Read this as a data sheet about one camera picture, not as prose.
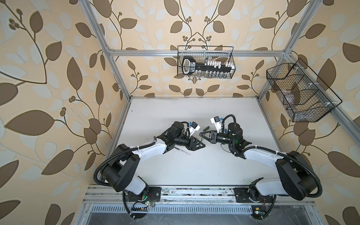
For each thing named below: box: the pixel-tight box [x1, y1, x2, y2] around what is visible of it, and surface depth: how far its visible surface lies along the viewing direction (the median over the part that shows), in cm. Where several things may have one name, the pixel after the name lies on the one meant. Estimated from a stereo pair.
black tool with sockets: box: [181, 56, 235, 79], surface depth 86 cm
